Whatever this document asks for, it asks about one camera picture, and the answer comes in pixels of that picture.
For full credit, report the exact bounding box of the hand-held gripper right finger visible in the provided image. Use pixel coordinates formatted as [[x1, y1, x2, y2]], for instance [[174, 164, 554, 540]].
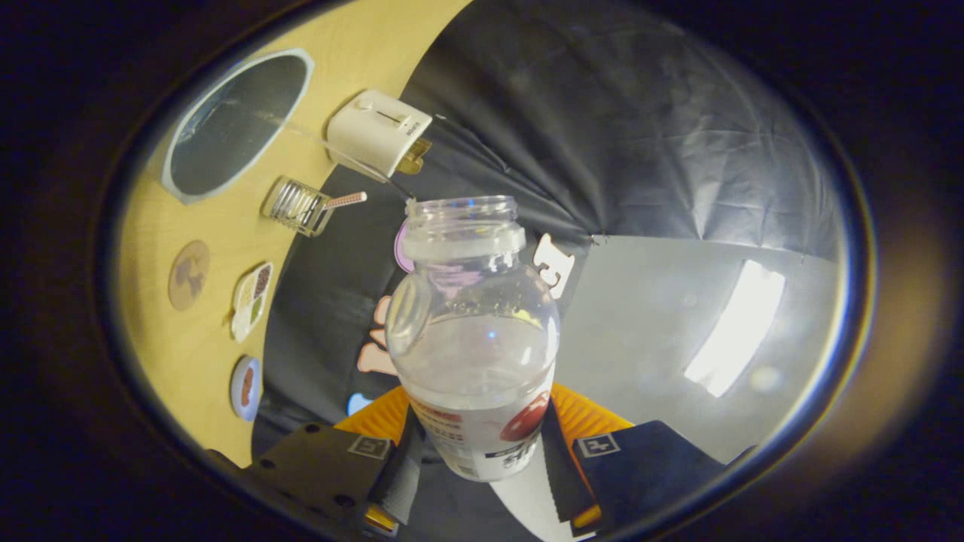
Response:
[[542, 382, 728, 537]]

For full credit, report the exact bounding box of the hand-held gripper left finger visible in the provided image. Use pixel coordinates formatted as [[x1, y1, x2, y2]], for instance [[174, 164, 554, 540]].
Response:
[[241, 385, 426, 537]]

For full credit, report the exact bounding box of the white divided plate with food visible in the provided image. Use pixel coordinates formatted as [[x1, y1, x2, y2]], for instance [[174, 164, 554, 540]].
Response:
[[230, 261, 274, 344]]

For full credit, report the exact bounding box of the round brown coaster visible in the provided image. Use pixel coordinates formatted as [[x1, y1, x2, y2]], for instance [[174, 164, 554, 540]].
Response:
[[167, 239, 212, 312]]

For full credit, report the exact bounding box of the clear plastic juice bottle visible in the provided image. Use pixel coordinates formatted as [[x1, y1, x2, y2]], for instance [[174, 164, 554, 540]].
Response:
[[384, 196, 562, 483]]

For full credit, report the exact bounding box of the wooden table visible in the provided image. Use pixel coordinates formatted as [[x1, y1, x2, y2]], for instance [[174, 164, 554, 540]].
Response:
[[119, 0, 475, 469]]

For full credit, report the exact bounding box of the blue plate with food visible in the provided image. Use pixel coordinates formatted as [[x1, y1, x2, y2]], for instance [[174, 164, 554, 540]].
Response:
[[230, 355, 263, 422]]

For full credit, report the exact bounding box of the wire whisk with pink handle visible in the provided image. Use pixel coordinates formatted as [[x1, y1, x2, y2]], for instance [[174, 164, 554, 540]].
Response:
[[261, 176, 368, 239]]

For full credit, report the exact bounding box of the brown toast slice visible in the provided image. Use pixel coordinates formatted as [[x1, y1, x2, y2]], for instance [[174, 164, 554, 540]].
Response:
[[397, 137, 432, 175]]

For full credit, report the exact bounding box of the white toaster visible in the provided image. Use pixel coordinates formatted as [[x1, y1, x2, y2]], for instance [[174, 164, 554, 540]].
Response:
[[326, 90, 434, 179]]

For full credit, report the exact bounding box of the light blue cup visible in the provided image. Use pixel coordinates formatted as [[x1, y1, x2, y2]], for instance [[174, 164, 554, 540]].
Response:
[[160, 48, 316, 206]]

